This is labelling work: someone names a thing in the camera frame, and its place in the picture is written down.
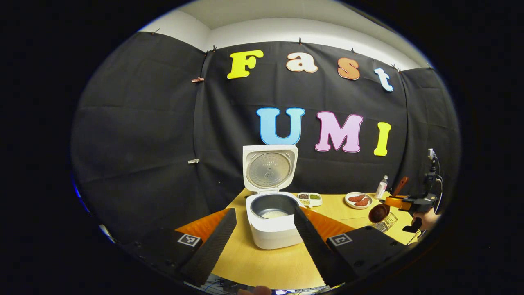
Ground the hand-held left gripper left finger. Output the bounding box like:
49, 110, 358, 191
123, 208, 237, 288

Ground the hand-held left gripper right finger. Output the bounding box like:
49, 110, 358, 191
294, 206, 410, 288

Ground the brown wooden spoon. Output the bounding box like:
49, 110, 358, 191
368, 177, 409, 224

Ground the wire chopstick holder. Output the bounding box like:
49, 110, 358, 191
373, 212, 398, 233

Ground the white rice cooker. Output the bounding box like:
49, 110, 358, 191
242, 144, 305, 250

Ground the small clear bottle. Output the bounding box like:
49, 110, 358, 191
375, 175, 388, 200

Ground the white plate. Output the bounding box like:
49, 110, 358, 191
345, 192, 373, 210

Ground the white divided grain dish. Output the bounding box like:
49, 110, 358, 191
297, 192, 323, 207

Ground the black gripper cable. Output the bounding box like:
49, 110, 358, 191
433, 156, 444, 203

